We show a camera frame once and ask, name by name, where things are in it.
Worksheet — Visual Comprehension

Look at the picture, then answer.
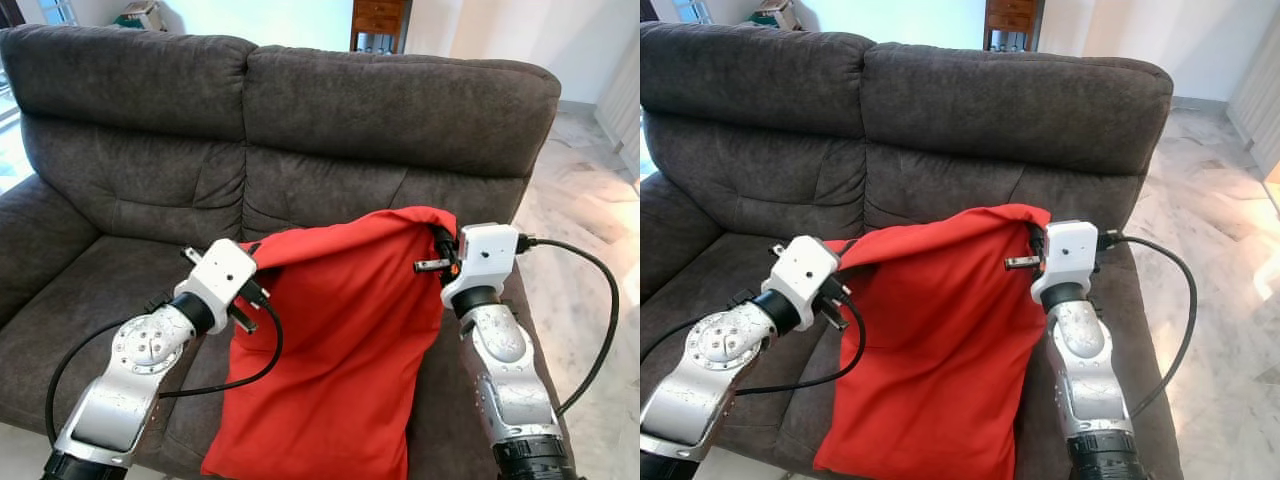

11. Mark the grey fabric sofa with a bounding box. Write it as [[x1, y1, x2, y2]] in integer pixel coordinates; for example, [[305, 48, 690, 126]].
[[640, 21, 1182, 480], [0, 24, 562, 480]]

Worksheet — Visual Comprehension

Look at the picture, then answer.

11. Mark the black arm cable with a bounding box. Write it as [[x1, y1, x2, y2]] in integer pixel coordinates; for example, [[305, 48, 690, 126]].
[[44, 294, 285, 447], [640, 294, 867, 397], [1096, 231, 1200, 420], [519, 234, 622, 417]]

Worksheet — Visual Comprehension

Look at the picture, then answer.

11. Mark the brown wooden cabinet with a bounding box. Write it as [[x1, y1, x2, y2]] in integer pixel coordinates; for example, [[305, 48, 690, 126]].
[[349, 0, 414, 55], [982, 0, 1047, 54]]

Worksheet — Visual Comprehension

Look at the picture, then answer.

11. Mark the white slatted panel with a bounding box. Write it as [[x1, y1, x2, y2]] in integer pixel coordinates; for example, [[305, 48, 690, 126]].
[[1227, 44, 1280, 212], [594, 39, 641, 177]]

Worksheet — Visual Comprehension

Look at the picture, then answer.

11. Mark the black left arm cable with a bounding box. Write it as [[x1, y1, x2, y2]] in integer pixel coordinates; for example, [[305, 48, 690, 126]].
[[44, 294, 285, 447], [640, 294, 867, 397]]

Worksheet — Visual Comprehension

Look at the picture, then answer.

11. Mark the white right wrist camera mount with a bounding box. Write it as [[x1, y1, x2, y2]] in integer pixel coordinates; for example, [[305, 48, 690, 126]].
[[1029, 219, 1102, 307], [441, 222, 524, 310]]

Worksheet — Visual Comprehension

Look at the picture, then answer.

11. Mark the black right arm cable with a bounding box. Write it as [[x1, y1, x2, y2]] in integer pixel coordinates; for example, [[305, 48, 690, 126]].
[[519, 234, 622, 417], [1096, 231, 1200, 420]]

